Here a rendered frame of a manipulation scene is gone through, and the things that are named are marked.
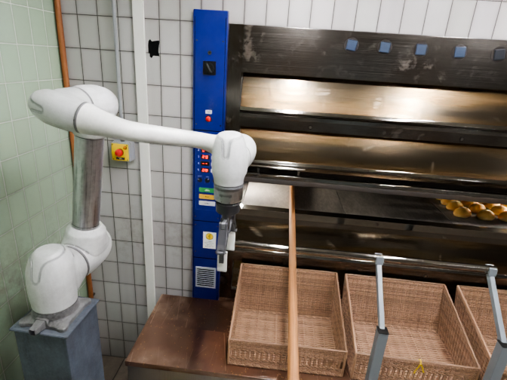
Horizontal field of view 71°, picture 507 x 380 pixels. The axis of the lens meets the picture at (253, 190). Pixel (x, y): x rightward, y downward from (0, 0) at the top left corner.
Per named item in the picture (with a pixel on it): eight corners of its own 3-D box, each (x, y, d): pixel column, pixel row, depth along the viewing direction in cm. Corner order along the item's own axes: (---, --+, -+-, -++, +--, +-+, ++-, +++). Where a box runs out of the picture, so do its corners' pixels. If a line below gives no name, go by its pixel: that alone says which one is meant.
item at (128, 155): (117, 157, 191) (116, 139, 188) (135, 158, 191) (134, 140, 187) (111, 160, 184) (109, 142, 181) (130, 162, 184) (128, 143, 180)
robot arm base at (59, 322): (8, 333, 124) (5, 320, 122) (50, 295, 144) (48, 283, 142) (57, 341, 122) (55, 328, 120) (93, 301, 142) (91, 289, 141)
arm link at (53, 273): (19, 311, 127) (7, 257, 119) (54, 281, 144) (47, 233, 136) (59, 318, 124) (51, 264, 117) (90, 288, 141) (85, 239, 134)
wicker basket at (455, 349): (336, 311, 210) (343, 271, 201) (434, 323, 206) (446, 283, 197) (348, 380, 165) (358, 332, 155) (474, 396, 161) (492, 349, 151)
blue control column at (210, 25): (233, 235, 415) (243, 36, 341) (247, 237, 414) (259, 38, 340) (192, 369, 235) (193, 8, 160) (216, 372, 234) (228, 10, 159)
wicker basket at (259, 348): (237, 301, 214) (239, 261, 204) (331, 311, 211) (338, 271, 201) (225, 366, 168) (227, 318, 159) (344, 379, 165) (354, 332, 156)
